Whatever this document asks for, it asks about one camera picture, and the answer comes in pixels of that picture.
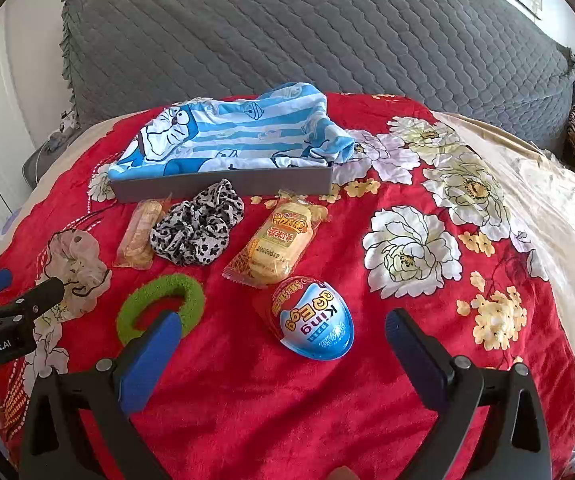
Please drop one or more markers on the grey patterned cloth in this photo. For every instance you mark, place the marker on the grey patterned cloth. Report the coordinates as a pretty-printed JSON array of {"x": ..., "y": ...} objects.
[{"x": 62, "y": 132}]

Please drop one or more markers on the yellow biscuit snack packet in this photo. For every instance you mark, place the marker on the yellow biscuit snack packet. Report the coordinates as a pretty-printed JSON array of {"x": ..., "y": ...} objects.
[{"x": 277, "y": 240}]

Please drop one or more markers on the blue red egg-shaped candy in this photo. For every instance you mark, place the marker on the blue red egg-shaped candy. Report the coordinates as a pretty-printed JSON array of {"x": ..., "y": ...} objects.
[{"x": 312, "y": 320}]

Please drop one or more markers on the beige sheer scrunchie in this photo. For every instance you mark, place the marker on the beige sheer scrunchie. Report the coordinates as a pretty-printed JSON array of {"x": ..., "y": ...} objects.
[{"x": 74, "y": 260}]

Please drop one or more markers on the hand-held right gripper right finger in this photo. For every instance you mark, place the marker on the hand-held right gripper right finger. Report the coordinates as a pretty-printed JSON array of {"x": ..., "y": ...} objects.
[{"x": 412, "y": 355}]

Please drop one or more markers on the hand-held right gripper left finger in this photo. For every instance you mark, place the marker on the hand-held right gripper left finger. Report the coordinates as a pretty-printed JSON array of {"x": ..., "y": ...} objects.
[{"x": 150, "y": 360}]

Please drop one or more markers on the blue striped cartoon cloth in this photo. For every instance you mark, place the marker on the blue striped cartoon cloth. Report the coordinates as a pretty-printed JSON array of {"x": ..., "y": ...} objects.
[{"x": 237, "y": 130}]

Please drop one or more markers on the orange wafer snack packet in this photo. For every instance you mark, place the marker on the orange wafer snack packet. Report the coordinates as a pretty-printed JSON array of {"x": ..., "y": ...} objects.
[{"x": 140, "y": 232}]

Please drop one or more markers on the grey quilted headboard cover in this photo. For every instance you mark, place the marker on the grey quilted headboard cover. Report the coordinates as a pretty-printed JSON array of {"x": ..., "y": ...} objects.
[{"x": 317, "y": 30}]

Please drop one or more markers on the grey tray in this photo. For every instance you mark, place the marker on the grey tray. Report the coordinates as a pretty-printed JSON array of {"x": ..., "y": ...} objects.
[{"x": 227, "y": 185}]

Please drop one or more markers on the leopard print scrunchie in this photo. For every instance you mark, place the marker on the leopard print scrunchie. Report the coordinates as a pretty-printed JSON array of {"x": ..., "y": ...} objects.
[{"x": 197, "y": 230}]

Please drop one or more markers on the grey bedside stool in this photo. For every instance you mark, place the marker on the grey bedside stool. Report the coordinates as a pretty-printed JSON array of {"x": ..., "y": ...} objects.
[{"x": 42, "y": 165}]

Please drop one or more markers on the red floral blanket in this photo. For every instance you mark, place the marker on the red floral blanket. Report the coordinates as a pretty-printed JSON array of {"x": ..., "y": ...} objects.
[{"x": 277, "y": 410}]

